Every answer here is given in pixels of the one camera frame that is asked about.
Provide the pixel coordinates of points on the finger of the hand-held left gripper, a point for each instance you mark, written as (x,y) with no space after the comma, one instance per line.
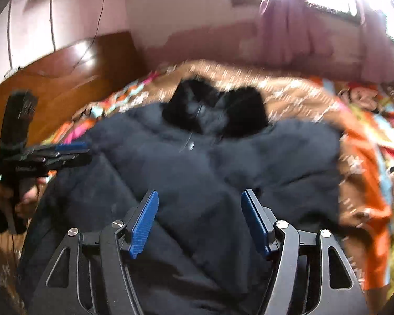
(73,147)
(75,161)

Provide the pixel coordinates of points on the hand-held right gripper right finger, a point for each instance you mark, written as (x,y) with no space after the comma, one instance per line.
(256,226)

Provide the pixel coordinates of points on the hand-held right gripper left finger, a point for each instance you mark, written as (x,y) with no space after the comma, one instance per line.
(144,226)

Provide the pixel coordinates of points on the black puffer jacket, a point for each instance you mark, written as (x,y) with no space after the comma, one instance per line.
(190,170)

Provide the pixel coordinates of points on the person's left hand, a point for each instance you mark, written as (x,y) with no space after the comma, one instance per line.
(28,200)

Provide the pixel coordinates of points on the wooden headboard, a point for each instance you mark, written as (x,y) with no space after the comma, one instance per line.
(69,72)

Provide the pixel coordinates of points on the colourful printed blanket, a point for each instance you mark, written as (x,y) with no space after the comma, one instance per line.
(298,95)

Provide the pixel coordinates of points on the pink curtain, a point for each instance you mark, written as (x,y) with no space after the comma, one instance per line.
(289,32)

